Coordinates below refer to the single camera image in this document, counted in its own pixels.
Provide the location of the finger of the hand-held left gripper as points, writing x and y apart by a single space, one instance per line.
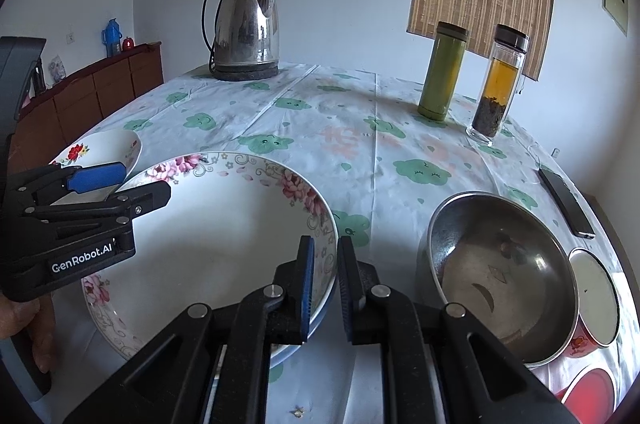
145 196
97 178

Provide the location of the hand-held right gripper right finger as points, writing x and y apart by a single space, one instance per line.
344 294

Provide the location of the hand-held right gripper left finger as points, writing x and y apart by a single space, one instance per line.
307 284

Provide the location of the small red flower plate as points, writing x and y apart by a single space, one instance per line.
107 147

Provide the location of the large floral porcelain bowl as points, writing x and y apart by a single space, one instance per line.
220 224

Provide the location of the stainless steel bowl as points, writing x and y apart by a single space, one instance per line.
500 274

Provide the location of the enamel bowl with dark rim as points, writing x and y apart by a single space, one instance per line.
597 299

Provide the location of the red plastic bowl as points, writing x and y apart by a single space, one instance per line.
595 389

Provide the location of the person's left hand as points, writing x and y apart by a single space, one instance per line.
25 319

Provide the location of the blue rimmed plate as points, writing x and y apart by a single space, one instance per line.
292 351

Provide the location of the brown wooden cabinet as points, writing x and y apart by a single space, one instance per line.
100 89

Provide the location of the clear plastic bag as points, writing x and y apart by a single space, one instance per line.
56 68

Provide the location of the small red ornament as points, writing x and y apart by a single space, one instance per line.
128 44

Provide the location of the blue thermos jug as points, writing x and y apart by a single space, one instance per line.
111 37

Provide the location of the green cloud print tablecloth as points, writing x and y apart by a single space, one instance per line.
350 139

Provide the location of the black kettle base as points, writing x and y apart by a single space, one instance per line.
240 74

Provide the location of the stainless steel electric kettle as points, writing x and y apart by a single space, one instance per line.
247 24

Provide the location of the green thermos bottle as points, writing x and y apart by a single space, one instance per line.
440 74

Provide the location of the black smartphone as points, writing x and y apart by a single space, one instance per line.
567 204

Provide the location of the glass tea bottle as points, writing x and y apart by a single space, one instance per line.
497 89

